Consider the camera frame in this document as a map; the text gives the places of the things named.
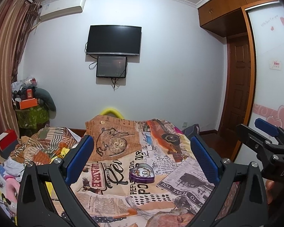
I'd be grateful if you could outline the purple heart tin box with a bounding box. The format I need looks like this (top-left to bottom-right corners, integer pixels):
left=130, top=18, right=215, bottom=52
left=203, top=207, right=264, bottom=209
left=129, top=163, right=155, bottom=184

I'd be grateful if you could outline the red beaded bracelet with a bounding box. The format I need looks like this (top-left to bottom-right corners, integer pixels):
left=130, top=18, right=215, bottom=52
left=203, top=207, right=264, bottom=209
left=132, top=166, right=152, bottom=178

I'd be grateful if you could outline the right hand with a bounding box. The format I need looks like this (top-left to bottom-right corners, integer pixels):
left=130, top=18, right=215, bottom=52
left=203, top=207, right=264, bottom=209
left=265, top=180, right=275, bottom=204

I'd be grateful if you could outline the yellow cloth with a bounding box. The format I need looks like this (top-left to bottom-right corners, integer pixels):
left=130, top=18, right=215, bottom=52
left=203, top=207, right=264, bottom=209
left=50, top=147, right=70, bottom=163

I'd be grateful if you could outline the dark backpack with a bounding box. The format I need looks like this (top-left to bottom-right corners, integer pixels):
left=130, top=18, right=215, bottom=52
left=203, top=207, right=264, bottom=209
left=182, top=124, right=200, bottom=140

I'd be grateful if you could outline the striped patchwork blanket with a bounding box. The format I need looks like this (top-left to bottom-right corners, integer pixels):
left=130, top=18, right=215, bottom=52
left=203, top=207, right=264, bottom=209
left=10, top=127, right=81, bottom=165

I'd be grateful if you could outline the brown wooden door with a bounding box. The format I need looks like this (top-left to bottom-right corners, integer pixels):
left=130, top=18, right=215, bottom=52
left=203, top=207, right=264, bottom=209
left=199, top=8, right=256, bottom=161

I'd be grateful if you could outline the newspaper print bed cover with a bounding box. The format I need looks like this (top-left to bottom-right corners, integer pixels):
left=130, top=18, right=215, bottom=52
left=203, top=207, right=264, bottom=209
left=44, top=114, right=242, bottom=227

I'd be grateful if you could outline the green patterned container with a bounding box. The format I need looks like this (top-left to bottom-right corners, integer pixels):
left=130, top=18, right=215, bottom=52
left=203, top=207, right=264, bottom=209
left=16, top=106, right=50, bottom=129

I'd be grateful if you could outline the dark green plush cushion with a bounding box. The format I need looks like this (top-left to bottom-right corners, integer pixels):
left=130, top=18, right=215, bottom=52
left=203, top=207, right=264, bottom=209
left=34, top=88, right=57, bottom=119

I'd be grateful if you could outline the red white box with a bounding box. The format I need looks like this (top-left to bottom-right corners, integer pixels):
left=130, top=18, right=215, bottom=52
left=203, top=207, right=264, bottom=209
left=0, top=129, right=17, bottom=151

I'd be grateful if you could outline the orange box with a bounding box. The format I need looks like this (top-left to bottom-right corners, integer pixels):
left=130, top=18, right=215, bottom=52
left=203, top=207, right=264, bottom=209
left=16, top=98, right=38, bottom=110

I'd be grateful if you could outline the white wardrobe with hearts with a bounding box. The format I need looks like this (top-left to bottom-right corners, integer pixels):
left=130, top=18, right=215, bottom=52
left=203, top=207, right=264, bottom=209
left=234, top=0, right=284, bottom=171

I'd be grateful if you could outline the wooden overhead cabinet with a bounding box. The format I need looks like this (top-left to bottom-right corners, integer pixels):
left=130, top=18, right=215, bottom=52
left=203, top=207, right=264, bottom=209
left=198, top=0, right=275, bottom=37

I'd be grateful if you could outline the white air conditioner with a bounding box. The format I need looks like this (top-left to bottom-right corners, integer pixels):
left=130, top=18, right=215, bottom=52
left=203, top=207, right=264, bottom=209
left=40, top=0, right=86, bottom=22

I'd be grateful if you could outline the striped red curtain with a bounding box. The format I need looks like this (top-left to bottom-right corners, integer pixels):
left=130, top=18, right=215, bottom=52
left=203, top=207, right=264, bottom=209
left=0, top=0, right=40, bottom=134

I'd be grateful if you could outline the yellow ring object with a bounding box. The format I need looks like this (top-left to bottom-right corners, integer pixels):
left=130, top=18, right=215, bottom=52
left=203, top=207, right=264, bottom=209
left=100, top=108, right=124, bottom=119

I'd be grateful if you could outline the small lower wall monitor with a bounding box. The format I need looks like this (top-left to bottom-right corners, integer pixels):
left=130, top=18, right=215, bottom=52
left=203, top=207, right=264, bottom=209
left=96, top=56, right=127, bottom=79

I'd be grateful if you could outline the large black wall television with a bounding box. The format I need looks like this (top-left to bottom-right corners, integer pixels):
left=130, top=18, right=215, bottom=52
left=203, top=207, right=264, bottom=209
left=86, top=25, right=142, bottom=56

